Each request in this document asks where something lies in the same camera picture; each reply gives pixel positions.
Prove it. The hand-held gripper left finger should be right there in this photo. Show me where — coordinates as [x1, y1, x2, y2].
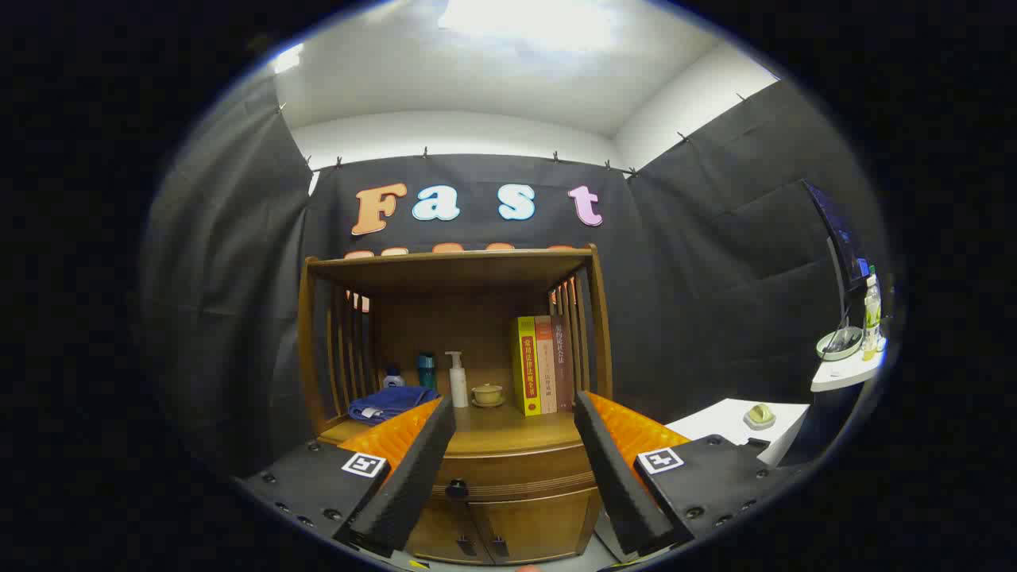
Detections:
[238, 395, 458, 558]

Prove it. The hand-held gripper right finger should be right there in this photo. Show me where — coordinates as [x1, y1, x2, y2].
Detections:
[574, 389, 799, 558]

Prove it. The wooden drawer with black knob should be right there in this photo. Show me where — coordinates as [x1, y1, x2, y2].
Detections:
[433, 445, 601, 503]

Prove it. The wooden cabinet door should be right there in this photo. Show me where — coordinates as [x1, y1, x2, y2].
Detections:
[405, 499, 479, 565]
[469, 489, 601, 565]

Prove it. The wooden countertop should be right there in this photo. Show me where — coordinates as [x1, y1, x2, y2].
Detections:
[318, 367, 589, 460]

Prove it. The white side cabinet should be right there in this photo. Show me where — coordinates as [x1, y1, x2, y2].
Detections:
[666, 397, 811, 468]

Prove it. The wooden cabinet with slatted sides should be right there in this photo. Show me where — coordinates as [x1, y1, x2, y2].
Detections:
[298, 245, 614, 566]

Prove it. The folded blue towel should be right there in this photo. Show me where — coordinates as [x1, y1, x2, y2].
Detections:
[347, 385, 439, 427]

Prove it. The white pump bottle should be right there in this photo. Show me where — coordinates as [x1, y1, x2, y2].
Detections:
[445, 350, 470, 409]

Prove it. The brown book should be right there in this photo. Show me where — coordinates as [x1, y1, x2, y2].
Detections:
[551, 314, 574, 412]

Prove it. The orange book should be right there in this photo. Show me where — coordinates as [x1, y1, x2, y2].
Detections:
[534, 315, 559, 415]

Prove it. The thick yellow book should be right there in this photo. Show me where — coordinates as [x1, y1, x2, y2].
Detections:
[511, 316, 543, 417]

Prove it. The white side shelf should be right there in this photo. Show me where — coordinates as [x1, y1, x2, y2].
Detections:
[810, 342, 887, 392]

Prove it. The pale green bowl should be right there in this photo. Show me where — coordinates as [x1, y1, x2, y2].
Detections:
[816, 326, 864, 362]

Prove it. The green drink bottle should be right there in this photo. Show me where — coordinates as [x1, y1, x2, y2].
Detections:
[862, 266, 883, 362]

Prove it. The dark monitor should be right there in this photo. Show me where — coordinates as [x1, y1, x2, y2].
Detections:
[802, 180, 871, 319]

